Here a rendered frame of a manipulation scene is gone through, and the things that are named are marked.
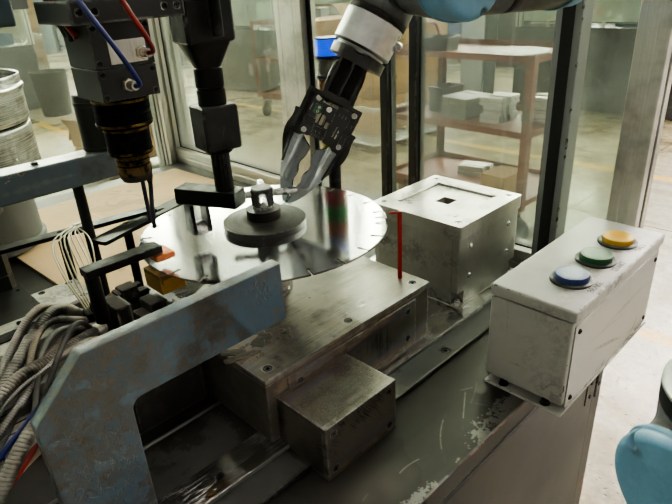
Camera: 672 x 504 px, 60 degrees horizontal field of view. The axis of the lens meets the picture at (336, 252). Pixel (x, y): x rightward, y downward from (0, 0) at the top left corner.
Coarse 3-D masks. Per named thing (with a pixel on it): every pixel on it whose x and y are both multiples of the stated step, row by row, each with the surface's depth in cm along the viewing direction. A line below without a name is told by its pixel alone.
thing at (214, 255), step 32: (320, 192) 89; (352, 192) 88; (160, 224) 80; (320, 224) 77; (352, 224) 77; (384, 224) 76; (192, 256) 70; (224, 256) 70; (256, 256) 69; (288, 256) 69; (320, 256) 68; (352, 256) 68
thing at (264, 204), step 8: (264, 184) 77; (248, 192) 76; (256, 192) 75; (264, 192) 75; (272, 192) 76; (280, 192) 76; (288, 192) 76; (296, 192) 77; (256, 200) 75; (264, 200) 72; (272, 200) 76; (256, 208) 76; (264, 208) 72
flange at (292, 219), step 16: (272, 208) 77; (288, 208) 80; (224, 224) 77; (240, 224) 76; (256, 224) 75; (272, 224) 75; (288, 224) 75; (304, 224) 77; (240, 240) 74; (256, 240) 73; (272, 240) 73
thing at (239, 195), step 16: (224, 160) 66; (224, 176) 67; (176, 192) 70; (192, 192) 69; (208, 192) 68; (224, 192) 68; (240, 192) 68; (192, 208) 70; (208, 208) 71; (224, 208) 68; (192, 224) 71; (208, 224) 72
